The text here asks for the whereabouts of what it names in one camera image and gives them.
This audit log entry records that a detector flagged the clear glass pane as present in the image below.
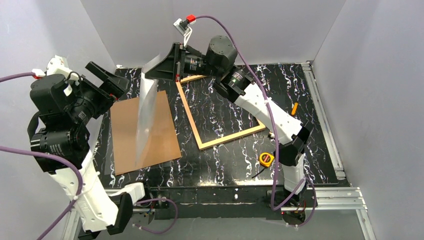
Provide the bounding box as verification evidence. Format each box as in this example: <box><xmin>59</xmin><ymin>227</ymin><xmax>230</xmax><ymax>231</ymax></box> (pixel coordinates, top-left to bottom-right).
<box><xmin>135</xmin><ymin>63</ymin><xmax>158</xmax><ymax>166</ymax></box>

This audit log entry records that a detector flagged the wooden photo frame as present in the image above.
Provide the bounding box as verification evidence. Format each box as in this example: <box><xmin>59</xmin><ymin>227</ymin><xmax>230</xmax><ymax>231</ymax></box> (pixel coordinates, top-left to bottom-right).
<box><xmin>175</xmin><ymin>75</ymin><xmax>266</xmax><ymax>151</ymax></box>

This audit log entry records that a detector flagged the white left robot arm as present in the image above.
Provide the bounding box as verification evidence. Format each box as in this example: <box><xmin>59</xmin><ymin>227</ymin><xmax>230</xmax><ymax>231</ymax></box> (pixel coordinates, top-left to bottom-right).
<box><xmin>27</xmin><ymin>55</ymin><xmax>145</xmax><ymax>240</ymax></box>

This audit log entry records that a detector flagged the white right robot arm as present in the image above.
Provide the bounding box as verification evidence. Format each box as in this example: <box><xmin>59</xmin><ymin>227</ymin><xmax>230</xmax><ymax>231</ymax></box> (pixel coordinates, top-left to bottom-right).
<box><xmin>143</xmin><ymin>35</ymin><xmax>314</xmax><ymax>203</ymax></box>

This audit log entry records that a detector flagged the brown fibreboard backing panel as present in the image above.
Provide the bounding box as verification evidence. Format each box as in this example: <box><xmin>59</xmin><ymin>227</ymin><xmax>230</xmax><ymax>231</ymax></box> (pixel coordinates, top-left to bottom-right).
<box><xmin>110</xmin><ymin>91</ymin><xmax>182</xmax><ymax>175</ymax></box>

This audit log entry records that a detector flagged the yellow tape measure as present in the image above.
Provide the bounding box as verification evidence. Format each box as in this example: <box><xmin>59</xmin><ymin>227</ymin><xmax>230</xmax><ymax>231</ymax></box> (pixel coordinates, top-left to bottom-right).
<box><xmin>258</xmin><ymin>152</ymin><xmax>275</xmax><ymax>168</ymax></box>

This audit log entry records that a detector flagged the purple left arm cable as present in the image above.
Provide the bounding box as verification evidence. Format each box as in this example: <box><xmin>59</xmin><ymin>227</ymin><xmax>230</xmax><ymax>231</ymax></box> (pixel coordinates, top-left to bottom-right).
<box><xmin>0</xmin><ymin>71</ymin><xmax>179</xmax><ymax>240</ymax></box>

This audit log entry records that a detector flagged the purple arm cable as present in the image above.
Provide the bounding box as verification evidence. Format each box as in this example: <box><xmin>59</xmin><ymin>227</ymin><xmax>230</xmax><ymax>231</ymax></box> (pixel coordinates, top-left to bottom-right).
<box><xmin>193</xmin><ymin>14</ymin><xmax>318</xmax><ymax>228</ymax></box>
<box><xmin>0</xmin><ymin>71</ymin><xmax>179</xmax><ymax>240</ymax></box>

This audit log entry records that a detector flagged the aluminium rail right side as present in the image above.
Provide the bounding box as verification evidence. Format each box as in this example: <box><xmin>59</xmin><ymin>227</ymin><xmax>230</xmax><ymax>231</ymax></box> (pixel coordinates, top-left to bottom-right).
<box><xmin>300</xmin><ymin>62</ymin><xmax>346</xmax><ymax>180</ymax></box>

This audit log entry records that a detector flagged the aluminium rail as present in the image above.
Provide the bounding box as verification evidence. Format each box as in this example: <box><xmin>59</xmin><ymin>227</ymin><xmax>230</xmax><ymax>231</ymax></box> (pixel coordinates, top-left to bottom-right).
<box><xmin>300</xmin><ymin>62</ymin><xmax>346</xmax><ymax>180</ymax></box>
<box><xmin>61</xmin><ymin>187</ymin><xmax>376</xmax><ymax>240</ymax></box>

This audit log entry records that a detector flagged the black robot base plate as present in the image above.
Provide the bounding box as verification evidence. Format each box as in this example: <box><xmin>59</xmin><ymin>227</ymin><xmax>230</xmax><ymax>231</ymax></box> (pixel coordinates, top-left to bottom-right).
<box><xmin>147</xmin><ymin>185</ymin><xmax>314</xmax><ymax>224</ymax></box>

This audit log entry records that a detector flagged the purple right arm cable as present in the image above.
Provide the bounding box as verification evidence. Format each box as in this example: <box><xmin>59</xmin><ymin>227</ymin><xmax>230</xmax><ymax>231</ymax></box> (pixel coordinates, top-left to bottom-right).
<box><xmin>193</xmin><ymin>14</ymin><xmax>318</xmax><ymax>228</ymax></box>

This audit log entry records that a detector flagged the aluminium rail front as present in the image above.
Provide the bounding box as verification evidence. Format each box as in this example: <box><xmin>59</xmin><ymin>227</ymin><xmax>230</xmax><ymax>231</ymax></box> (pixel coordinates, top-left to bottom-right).
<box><xmin>61</xmin><ymin>187</ymin><xmax>376</xmax><ymax>240</ymax></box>

